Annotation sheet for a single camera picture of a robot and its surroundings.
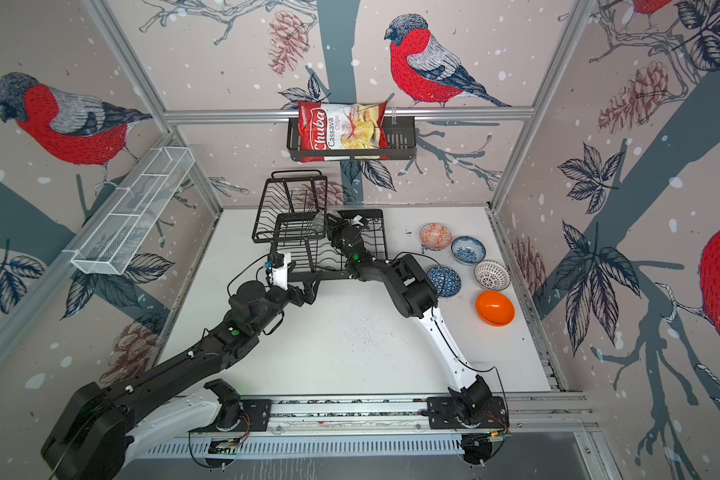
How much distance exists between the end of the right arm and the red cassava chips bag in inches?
8.9

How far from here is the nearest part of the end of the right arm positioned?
2.85 feet

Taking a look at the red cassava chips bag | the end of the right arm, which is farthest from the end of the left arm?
the red cassava chips bag

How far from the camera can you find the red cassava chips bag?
34.4 inches
